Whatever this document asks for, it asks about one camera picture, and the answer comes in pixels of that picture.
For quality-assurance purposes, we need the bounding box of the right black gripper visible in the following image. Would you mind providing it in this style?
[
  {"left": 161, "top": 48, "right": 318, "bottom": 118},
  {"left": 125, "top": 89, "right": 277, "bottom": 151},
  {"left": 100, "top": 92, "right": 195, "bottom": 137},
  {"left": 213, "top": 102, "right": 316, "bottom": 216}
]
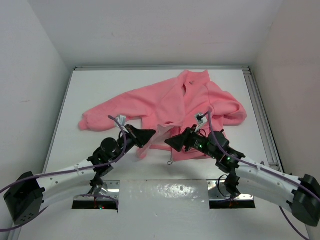
[{"left": 165, "top": 124, "right": 218, "bottom": 160}]

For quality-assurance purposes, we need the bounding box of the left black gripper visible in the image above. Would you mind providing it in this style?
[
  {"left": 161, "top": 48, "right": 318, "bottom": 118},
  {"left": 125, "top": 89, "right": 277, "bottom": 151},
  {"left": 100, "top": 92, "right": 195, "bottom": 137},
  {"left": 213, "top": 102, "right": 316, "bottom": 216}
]
[{"left": 112, "top": 123, "right": 155, "bottom": 162}]

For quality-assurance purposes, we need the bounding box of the pink fleece jacket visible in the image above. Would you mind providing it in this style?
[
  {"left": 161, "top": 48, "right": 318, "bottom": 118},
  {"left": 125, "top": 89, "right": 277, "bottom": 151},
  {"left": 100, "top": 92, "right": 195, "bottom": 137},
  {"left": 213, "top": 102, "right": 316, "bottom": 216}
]
[{"left": 78, "top": 70, "right": 247, "bottom": 161}]

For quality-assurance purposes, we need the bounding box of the silver zipper pull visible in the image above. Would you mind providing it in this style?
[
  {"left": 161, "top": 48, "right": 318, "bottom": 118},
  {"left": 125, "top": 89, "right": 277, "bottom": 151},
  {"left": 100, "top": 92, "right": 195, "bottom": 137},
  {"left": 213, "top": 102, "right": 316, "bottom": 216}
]
[{"left": 167, "top": 153, "right": 174, "bottom": 166}]

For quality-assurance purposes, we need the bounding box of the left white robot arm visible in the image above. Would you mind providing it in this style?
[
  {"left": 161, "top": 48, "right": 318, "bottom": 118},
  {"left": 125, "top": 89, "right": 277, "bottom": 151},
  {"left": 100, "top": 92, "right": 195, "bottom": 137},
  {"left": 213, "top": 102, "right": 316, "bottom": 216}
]
[{"left": 3, "top": 124, "right": 156, "bottom": 226}]

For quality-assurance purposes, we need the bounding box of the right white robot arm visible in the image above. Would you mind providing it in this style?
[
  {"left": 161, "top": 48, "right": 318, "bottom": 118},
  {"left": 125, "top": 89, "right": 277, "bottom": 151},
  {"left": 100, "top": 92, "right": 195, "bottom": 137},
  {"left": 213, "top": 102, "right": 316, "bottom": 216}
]
[{"left": 165, "top": 126, "right": 320, "bottom": 227}]

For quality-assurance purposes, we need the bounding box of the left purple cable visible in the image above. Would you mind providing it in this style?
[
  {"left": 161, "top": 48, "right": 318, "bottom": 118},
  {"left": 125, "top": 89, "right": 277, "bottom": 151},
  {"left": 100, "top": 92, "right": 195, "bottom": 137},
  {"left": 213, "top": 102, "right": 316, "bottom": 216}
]
[{"left": 0, "top": 114, "right": 131, "bottom": 231}]

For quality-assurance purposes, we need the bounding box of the purple cable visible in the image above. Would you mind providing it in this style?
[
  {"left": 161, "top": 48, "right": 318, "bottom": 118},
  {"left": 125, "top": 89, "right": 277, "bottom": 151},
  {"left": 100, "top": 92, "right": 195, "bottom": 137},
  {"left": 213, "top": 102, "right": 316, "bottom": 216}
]
[
  {"left": 0, "top": 114, "right": 131, "bottom": 231},
  {"left": 199, "top": 111, "right": 320, "bottom": 240}
]

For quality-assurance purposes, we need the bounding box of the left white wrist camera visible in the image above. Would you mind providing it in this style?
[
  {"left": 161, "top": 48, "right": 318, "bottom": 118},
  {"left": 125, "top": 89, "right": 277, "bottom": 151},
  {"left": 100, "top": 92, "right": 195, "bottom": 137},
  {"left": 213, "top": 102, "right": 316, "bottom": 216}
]
[{"left": 115, "top": 115, "right": 127, "bottom": 126}]

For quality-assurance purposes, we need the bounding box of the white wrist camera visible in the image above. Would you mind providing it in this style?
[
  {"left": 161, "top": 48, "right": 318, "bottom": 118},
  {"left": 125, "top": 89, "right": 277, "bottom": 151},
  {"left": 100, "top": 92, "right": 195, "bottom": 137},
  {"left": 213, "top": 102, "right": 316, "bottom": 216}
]
[
  {"left": 195, "top": 112, "right": 208, "bottom": 132},
  {"left": 115, "top": 115, "right": 127, "bottom": 126}
]

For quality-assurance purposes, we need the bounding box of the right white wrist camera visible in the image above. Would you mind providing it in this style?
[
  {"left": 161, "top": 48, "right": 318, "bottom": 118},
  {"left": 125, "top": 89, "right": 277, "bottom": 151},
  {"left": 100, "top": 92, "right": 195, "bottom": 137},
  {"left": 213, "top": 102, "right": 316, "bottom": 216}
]
[{"left": 195, "top": 112, "right": 208, "bottom": 132}]

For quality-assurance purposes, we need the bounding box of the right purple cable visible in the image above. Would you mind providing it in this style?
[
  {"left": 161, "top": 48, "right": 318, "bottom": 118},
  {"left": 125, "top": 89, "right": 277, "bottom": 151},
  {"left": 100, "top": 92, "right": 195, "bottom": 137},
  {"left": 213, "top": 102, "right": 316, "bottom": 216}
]
[{"left": 199, "top": 111, "right": 320, "bottom": 240}]

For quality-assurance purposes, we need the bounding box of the shiny metal base plate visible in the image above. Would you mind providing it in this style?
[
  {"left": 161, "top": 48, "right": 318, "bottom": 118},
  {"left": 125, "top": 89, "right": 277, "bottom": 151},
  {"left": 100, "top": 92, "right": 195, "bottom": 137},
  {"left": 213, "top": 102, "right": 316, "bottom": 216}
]
[{"left": 72, "top": 179, "right": 256, "bottom": 202}]

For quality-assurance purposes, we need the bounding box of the aluminium frame rail right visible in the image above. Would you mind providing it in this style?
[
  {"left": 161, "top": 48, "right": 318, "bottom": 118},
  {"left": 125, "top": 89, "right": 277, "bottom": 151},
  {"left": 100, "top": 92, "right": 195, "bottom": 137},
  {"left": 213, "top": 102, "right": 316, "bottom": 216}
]
[{"left": 243, "top": 67, "right": 283, "bottom": 172}]

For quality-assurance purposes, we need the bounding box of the aluminium frame rail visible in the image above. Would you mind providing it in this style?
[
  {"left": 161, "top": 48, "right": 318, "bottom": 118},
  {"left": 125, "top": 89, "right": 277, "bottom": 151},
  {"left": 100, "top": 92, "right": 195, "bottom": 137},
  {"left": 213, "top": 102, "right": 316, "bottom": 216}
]
[
  {"left": 243, "top": 67, "right": 283, "bottom": 172},
  {"left": 7, "top": 67, "right": 77, "bottom": 240},
  {"left": 74, "top": 65, "right": 250, "bottom": 71}
]

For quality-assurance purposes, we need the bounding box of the aluminium frame rail back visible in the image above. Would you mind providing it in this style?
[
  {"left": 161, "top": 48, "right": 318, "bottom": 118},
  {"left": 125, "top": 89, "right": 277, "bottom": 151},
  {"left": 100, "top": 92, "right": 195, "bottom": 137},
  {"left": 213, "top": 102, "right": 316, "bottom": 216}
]
[{"left": 74, "top": 65, "right": 250, "bottom": 71}]

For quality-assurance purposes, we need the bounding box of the aluminium frame rail left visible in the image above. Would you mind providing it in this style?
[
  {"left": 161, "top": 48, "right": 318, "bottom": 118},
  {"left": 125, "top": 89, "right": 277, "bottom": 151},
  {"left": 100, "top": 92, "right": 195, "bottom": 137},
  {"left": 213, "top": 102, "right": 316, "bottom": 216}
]
[{"left": 7, "top": 67, "right": 77, "bottom": 240}]

